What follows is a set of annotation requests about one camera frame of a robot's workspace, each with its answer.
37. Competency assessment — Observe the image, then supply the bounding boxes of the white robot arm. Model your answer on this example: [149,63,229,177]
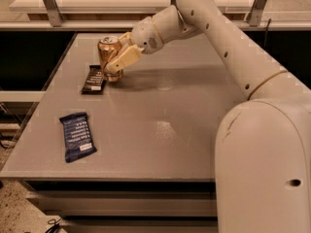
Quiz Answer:
[108,0,311,233]

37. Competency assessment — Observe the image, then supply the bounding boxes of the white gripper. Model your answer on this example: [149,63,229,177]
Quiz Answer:
[106,17,164,73]

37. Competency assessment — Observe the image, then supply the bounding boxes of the metal frame rail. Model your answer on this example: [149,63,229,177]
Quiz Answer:
[0,0,311,23]

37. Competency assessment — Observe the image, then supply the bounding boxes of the black cable bottom left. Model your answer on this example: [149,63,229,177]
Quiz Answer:
[44,217,62,233]

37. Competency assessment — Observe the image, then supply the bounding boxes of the blue rxbar wrapper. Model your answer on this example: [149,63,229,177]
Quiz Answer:
[59,112,96,163]

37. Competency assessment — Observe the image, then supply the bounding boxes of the dark brown chocolate rxbar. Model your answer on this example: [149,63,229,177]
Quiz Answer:
[81,65,106,93]

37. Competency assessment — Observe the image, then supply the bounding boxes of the orange soda can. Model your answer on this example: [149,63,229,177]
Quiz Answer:
[97,36,123,82]

